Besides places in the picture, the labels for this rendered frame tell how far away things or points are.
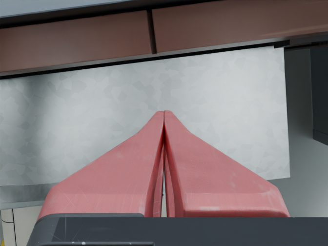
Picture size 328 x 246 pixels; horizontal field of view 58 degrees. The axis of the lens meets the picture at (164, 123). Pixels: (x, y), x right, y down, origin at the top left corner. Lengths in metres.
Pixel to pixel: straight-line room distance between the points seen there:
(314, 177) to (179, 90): 0.96
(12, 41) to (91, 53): 0.08
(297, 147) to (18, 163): 1.01
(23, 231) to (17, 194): 0.54
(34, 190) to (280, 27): 0.41
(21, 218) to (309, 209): 1.06
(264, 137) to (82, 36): 0.30
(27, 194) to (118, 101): 0.21
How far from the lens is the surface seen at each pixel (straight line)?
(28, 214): 1.02
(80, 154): 0.47
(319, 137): 1.23
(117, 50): 0.29
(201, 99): 0.44
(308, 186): 1.32
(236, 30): 0.30
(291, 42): 0.37
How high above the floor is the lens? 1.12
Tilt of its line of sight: 81 degrees down
